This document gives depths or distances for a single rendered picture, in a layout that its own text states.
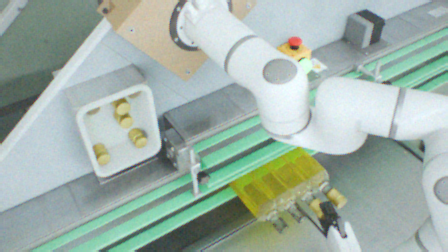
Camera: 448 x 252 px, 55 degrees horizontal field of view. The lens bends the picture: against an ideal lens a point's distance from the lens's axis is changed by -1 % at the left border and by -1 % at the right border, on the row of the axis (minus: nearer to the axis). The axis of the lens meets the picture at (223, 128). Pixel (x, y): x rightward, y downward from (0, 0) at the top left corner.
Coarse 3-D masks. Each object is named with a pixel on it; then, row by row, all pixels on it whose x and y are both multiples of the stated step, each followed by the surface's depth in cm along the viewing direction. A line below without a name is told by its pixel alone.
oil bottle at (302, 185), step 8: (272, 160) 118; (280, 160) 118; (288, 160) 118; (280, 168) 116; (288, 168) 116; (296, 168) 116; (288, 176) 114; (296, 176) 114; (304, 176) 114; (296, 184) 112; (304, 184) 112; (296, 192) 112; (304, 192) 112; (296, 200) 114
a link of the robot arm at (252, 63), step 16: (240, 48) 78; (256, 48) 77; (272, 48) 77; (224, 64) 81; (240, 64) 77; (256, 64) 75; (272, 64) 73; (288, 64) 73; (240, 80) 78; (256, 80) 73; (272, 80) 71; (288, 80) 71; (304, 80) 72; (256, 96) 75; (272, 96) 72; (288, 96) 71; (304, 96) 73; (272, 112) 75; (288, 112) 74; (304, 112) 77; (272, 128) 79; (288, 128) 78
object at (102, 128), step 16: (112, 96) 91; (144, 96) 98; (80, 112) 89; (112, 112) 103; (128, 112) 105; (144, 112) 104; (80, 128) 91; (96, 128) 103; (112, 128) 106; (128, 128) 109; (144, 128) 110; (112, 144) 109; (128, 144) 110; (160, 144) 108; (112, 160) 106; (128, 160) 107
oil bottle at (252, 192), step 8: (240, 176) 114; (248, 176) 114; (232, 184) 116; (240, 184) 112; (248, 184) 112; (256, 184) 112; (240, 192) 113; (248, 192) 110; (256, 192) 110; (264, 192) 110; (248, 200) 111; (256, 200) 108; (264, 200) 108; (272, 200) 108; (256, 208) 108; (264, 208) 107; (272, 208) 107; (256, 216) 110; (264, 216) 107
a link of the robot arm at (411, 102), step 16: (400, 96) 66; (416, 96) 66; (432, 96) 66; (400, 112) 66; (416, 112) 65; (432, 112) 65; (400, 128) 66; (416, 128) 66; (432, 128) 67; (432, 144) 67
